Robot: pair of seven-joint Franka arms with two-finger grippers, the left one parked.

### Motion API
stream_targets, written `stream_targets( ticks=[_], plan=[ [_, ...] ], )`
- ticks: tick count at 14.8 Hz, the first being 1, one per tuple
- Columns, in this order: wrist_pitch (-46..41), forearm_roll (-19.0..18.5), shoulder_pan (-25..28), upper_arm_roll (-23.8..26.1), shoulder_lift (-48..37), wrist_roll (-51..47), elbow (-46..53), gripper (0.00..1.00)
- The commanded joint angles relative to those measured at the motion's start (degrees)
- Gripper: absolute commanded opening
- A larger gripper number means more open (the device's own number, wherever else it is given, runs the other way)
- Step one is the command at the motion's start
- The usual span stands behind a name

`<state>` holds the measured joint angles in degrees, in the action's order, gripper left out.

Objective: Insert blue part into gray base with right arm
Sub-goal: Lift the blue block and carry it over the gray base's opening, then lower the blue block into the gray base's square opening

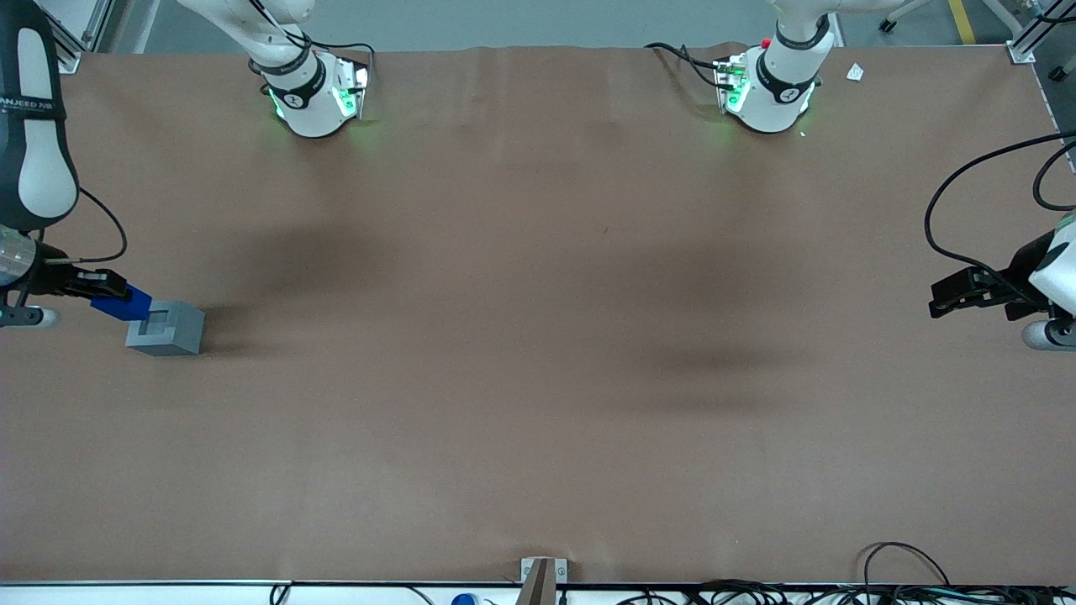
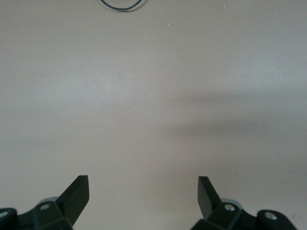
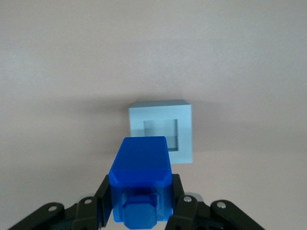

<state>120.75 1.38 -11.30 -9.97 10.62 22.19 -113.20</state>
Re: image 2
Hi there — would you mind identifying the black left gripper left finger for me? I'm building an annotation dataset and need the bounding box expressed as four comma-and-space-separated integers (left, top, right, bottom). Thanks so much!
0, 175, 90, 230

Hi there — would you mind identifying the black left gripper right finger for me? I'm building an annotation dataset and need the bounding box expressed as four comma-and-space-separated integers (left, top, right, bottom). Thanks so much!
191, 176, 299, 230

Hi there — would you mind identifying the black looping table cable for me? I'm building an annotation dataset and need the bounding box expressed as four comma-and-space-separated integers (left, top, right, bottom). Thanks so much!
99, 0, 142, 12

